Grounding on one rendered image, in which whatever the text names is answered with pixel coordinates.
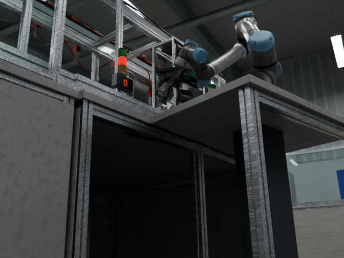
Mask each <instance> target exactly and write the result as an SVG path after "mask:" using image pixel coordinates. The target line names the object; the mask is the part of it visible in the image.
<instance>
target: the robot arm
mask: <svg viewBox="0 0 344 258"><path fill-rule="evenodd" d="M233 22H234V27H235V32H236V37H237V41H238V42H237V44H235V45H234V47H233V48H232V49H231V50H229V51H227V52H226V53H224V54H223V55H221V56H220V57H218V58H217V59H215V60H214V61H212V62H210V63H209V64H207V62H206V61H207V57H208V53H207V52H206V51H205V50H204V49H202V48H199V47H198V46H199V45H198V44H197V43H196V42H194V41H192V40H190V39H188V40H187V41H186V42H185V44H184V45H183V48H182V49H181V51H180V53H179V55H178V56H177V58H176V60H175V63H174V64H173V66H175V68H174V67H167V68H158V69H157V73H159V74H160V75H164V76H163V77H162V78H161V79H160V81H159V83H158V84H157V87H156V90H155V93H154V96H156V95H157V93H158V92H164V91H165V86H166V83H167V84H168V85H169V86H167V88H166V93H165V96H164V101H165V100H166V99H167V98H168V97H174V93H173V88H176V89H180V87H181V85H182V83H183V81H182V79H181V77H182V75H183V74H184V73H186V72H187V71H186V70H185V69H186V68H187V66H188V64H189V62H190V61H192V65H193V68H194V71H195V74H196V78H197V82H198V85H199V86H201V87H206V86H208V85H210V84H211V78H212V77H214V76H215V75H217V74H218V73H220V72H221V71H223V70H224V69H226V68H227V67H229V66H230V65H231V64H233V63H234V62H236V61H237V60H239V59H240V58H241V59H243V58H245V57H246V56H248V55H249V54H251V59H252V64H253V69H255V68H257V69H258V71H259V72H260V74H261V75H262V77H263V78H264V80H265V81H266V82H268V83H270V84H272V85H274V84H275V82H276V81H277V80H278V79H279V77H280V75H281V72H282V67H281V64H280V63H279V62H278V61H277V59H276V51H275V44H274V37H273V34H272V33H271V32H269V31H264V30H263V31H260V30H259V29H258V28H257V22H256V21H255V20H254V14H253V12H252V11H245V12H241V13H238V14H236V15H234V16H233Z"/></svg>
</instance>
